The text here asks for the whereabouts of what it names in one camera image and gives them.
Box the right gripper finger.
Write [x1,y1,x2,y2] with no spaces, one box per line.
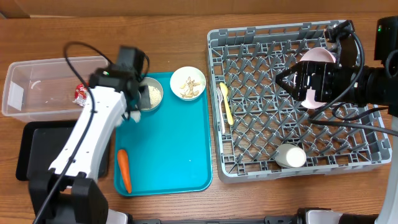
[276,81,300,101]
[275,63,301,83]

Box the pink round plate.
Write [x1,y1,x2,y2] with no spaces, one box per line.
[298,47,337,110]

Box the red snack wrapper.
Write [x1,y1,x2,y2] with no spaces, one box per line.
[73,83,88,106]

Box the white plastic cup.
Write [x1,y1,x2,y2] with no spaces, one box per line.
[275,144,307,168]

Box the yellow plastic spoon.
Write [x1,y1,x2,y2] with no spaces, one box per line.
[220,82,234,126]

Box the white plastic fork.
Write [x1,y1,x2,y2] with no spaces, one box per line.
[216,87,226,134]

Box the white napkin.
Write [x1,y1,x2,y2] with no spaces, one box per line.
[116,111,141,127]

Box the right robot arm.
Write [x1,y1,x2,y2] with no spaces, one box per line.
[275,16,397,223]

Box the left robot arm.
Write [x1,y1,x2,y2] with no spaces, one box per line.
[29,68,150,223]

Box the grey dishwasher rack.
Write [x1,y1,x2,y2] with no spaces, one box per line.
[207,21,392,183]

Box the grey bowl with food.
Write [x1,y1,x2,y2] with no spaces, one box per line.
[139,77,164,111]

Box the white bowl with peanuts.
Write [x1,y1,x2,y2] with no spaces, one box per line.
[170,67,206,101]

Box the orange carrot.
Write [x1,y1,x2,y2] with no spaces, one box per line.
[117,149,132,194]

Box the teal plastic tray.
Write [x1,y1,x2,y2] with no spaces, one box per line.
[114,72,213,197]

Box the clear plastic bin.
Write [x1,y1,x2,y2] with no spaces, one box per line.
[1,55,113,123]

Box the black plastic tray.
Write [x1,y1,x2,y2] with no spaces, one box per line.
[15,119,111,182]

